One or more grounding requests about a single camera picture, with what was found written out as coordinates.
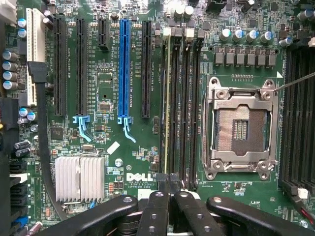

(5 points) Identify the flat black cable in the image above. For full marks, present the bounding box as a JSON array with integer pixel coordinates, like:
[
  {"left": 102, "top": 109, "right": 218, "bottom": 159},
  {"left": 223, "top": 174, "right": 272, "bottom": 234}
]
[{"left": 27, "top": 61, "right": 70, "bottom": 222}]

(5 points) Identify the silver capacitor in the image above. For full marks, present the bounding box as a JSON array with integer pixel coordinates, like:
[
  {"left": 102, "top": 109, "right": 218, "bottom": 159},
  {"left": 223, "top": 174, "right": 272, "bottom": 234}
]
[
  {"left": 245, "top": 29, "right": 259, "bottom": 43},
  {"left": 2, "top": 61, "right": 19, "bottom": 72},
  {"left": 2, "top": 71, "right": 19, "bottom": 82},
  {"left": 174, "top": 4, "right": 185, "bottom": 21},
  {"left": 279, "top": 36, "right": 293, "bottom": 48},
  {"left": 231, "top": 29, "right": 245, "bottom": 43},
  {"left": 2, "top": 80, "right": 20, "bottom": 91},
  {"left": 260, "top": 30, "right": 273, "bottom": 45},
  {"left": 2, "top": 50, "right": 19, "bottom": 62},
  {"left": 219, "top": 28, "right": 232, "bottom": 42},
  {"left": 184, "top": 5, "right": 195, "bottom": 21}
]

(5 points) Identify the blue expansion slot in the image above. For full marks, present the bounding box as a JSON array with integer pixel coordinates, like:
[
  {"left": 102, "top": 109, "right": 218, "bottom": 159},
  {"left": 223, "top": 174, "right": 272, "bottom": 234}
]
[{"left": 117, "top": 19, "right": 132, "bottom": 118}]

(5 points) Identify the green Dell motherboard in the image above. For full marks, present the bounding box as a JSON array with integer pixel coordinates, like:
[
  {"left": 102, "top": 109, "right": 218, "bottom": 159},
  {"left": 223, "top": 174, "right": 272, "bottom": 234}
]
[{"left": 0, "top": 0, "right": 315, "bottom": 236}]

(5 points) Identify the RAM slot with black latch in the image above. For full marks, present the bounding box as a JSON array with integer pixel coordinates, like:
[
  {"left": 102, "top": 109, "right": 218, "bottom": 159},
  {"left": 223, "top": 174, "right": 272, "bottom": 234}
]
[
  {"left": 190, "top": 30, "right": 206, "bottom": 193},
  {"left": 170, "top": 27, "right": 183, "bottom": 184}
]

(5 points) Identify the silver finned heatsink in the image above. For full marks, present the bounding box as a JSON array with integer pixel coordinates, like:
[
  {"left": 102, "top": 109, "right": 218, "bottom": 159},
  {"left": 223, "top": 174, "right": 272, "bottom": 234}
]
[{"left": 55, "top": 155, "right": 106, "bottom": 203}]

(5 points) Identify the long black expansion slot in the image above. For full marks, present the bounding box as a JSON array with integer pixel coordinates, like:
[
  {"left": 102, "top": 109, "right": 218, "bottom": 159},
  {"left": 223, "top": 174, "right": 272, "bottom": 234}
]
[
  {"left": 74, "top": 17, "right": 89, "bottom": 117},
  {"left": 141, "top": 20, "right": 153, "bottom": 119},
  {"left": 52, "top": 14, "right": 68, "bottom": 117}
]

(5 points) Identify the large black connector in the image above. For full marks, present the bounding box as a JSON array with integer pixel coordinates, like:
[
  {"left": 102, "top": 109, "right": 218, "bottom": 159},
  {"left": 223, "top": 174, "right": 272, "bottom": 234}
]
[{"left": 0, "top": 97, "right": 20, "bottom": 131}]

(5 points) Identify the light blue slot clip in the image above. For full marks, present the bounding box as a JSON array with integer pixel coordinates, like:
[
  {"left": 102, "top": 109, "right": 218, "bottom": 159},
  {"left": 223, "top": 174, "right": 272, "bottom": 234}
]
[
  {"left": 72, "top": 116, "right": 92, "bottom": 142},
  {"left": 117, "top": 117, "right": 136, "bottom": 144}
]

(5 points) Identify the thin metal locking lever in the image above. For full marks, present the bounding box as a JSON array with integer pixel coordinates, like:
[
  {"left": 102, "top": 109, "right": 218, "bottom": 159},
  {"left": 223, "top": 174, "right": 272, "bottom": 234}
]
[{"left": 273, "top": 72, "right": 315, "bottom": 94}]

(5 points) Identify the silver CPU socket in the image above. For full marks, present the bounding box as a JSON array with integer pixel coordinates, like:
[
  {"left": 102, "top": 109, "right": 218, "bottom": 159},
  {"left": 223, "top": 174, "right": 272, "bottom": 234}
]
[{"left": 201, "top": 75, "right": 281, "bottom": 182}]

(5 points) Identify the white PCI expansion slot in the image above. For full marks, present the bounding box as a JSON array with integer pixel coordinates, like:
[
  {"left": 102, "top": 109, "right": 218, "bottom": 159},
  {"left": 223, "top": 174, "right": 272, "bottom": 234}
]
[{"left": 26, "top": 7, "right": 47, "bottom": 107}]

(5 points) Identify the short black expansion slot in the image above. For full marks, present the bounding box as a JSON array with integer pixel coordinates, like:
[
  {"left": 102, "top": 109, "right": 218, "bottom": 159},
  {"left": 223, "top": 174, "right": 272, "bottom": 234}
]
[{"left": 97, "top": 18, "right": 110, "bottom": 52}]

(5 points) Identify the red and black wire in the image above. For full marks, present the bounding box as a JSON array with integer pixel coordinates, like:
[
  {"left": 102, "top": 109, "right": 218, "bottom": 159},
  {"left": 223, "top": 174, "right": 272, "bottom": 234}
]
[{"left": 293, "top": 195, "right": 315, "bottom": 220}]

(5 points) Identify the white sticker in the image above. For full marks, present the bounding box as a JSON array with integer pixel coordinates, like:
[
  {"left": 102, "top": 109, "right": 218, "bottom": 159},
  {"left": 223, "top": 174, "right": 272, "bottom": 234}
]
[{"left": 107, "top": 142, "right": 121, "bottom": 155}]

